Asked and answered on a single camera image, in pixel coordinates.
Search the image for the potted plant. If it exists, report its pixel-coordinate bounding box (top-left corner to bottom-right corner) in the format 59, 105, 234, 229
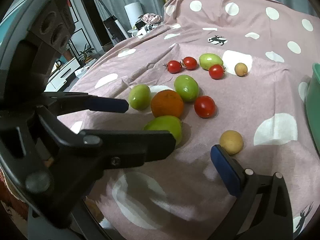
78, 44, 95, 63

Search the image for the pink polka dot cloth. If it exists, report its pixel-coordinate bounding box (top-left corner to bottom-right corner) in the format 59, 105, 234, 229
72, 0, 319, 239

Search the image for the orange tangerine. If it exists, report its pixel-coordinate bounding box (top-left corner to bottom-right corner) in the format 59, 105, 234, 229
150, 89, 184, 118

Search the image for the red tomato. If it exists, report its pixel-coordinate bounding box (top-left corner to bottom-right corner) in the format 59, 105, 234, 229
182, 56, 198, 70
163, 60, 183, 74
194, 96, 216, 118
209, 64, 225, 80

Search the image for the tan longan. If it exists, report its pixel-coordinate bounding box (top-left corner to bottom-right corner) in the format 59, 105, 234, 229
219, 130, 244, 155
234, 63, 248, 77

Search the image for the green fruit front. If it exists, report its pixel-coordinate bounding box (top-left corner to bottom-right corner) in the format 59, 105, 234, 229
143, 115, 182, 146

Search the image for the green fruit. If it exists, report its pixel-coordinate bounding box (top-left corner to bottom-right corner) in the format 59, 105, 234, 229
199, 53, 223, 70
143, 115, 182, 146
174, 75, 199, 102
128, 84, 151, 111

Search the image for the white cylinder lamp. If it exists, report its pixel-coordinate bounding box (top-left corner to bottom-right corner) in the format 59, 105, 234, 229
124, 2, 144, 29

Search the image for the white tv cabinet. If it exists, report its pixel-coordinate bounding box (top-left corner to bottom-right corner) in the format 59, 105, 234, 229
45, 57, 80, 92

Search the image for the vacuum cleaner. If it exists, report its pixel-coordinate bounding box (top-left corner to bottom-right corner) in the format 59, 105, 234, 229
98, 0, 129, 44

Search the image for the pile of clothes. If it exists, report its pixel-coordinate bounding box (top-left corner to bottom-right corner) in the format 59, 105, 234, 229
127, 13, 163, 38

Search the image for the green plastic bowl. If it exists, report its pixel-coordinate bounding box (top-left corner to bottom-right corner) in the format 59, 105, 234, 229
305, 63, 320, 152

